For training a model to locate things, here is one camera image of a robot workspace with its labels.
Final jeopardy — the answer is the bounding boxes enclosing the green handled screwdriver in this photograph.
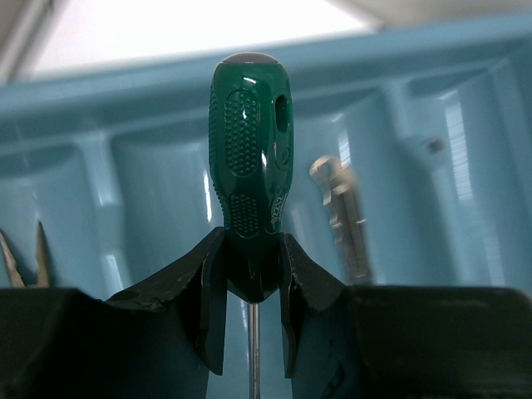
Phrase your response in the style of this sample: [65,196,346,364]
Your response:
[209,52,294,398]

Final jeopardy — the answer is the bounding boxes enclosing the teal compartment tray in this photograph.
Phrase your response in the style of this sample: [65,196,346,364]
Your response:
[1,13,531,398]

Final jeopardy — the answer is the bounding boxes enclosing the small silver ratchet wrench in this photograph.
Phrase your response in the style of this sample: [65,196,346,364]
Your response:
[426,139,444,154]

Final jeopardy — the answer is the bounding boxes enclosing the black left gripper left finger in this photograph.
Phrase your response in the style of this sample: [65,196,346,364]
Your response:
[1,228,227,398]

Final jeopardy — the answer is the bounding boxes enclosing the yellow black needle-nose pliers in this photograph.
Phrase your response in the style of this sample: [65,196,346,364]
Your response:
[1,220,52,288]

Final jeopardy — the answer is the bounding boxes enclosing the silver utility knife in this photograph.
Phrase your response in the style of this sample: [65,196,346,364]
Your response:
[309,155,373,285]

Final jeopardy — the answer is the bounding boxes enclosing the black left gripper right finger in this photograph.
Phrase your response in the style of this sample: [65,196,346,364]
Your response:
[279,234,531,398]

